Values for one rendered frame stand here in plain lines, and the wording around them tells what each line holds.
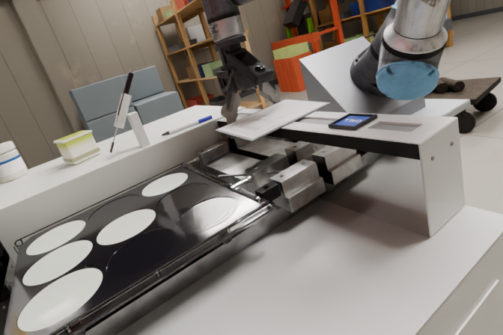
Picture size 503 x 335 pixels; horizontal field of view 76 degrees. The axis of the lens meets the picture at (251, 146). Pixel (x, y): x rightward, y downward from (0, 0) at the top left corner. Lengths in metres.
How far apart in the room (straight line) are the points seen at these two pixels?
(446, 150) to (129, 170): 0.63
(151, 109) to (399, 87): 2.28
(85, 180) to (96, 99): 1.97
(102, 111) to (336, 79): 2.11
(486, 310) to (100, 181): 0.71
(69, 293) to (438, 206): 0.50
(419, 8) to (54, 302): 0.71
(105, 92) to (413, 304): 2.54
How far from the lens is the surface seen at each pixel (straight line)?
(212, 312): 0.48
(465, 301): 0.49
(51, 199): 0.79
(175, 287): 0.52
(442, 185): 0.51
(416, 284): 0.45
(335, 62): 0.97
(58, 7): 6.46
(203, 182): 0.65
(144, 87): 3.19
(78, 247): 0.62
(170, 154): 0.82
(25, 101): 6.34
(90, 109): 2.72
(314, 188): 0.56
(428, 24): 0.69
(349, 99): 0.89
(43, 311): 0.51
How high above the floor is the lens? 1.13
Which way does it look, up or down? 18 degrees down
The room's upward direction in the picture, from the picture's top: 17 degrees counter-clockwise
